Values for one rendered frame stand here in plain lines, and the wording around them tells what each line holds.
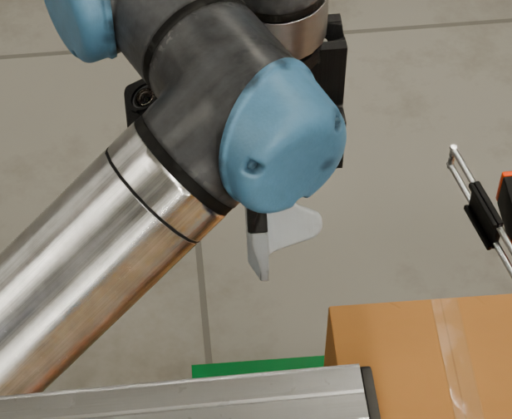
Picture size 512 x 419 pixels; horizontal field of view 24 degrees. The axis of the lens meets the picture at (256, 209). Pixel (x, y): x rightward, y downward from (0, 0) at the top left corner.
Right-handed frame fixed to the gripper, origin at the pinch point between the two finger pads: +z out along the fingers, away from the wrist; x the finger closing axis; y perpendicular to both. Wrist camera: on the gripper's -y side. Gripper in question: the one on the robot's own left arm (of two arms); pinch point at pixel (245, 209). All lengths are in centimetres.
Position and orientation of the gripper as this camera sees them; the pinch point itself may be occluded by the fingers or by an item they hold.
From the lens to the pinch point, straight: 101.4
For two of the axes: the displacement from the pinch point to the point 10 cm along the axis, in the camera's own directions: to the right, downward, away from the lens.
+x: -1.0, -7.8, 6.2
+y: 9.9, -0.8, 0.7
